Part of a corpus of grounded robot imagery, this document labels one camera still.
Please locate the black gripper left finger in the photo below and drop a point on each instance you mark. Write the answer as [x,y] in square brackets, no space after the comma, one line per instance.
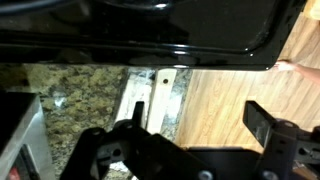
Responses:
[139,115]

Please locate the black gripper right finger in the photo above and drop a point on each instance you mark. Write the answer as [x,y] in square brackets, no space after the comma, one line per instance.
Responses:
[258,125]

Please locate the black electric stove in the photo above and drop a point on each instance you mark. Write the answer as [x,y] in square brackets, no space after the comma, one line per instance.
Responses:
[150,30]

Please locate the stainless steel countertop appliance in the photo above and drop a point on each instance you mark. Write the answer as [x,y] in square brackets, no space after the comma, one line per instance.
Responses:
[26,140]

